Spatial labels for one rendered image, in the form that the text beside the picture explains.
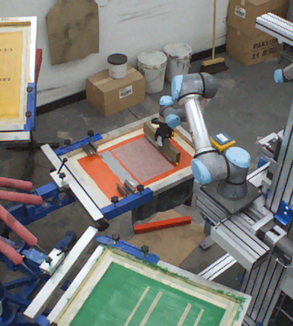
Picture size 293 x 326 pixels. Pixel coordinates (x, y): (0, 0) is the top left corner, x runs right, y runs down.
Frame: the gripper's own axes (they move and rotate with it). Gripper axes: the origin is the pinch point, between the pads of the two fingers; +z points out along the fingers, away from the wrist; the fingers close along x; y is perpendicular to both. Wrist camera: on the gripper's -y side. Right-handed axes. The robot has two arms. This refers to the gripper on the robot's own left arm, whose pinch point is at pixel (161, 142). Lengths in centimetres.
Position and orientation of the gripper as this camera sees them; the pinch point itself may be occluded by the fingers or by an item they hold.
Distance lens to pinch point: 294.4
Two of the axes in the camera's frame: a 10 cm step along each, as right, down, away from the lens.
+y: 5.5, 5.9, -5.8
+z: -0.3, 7.2, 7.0
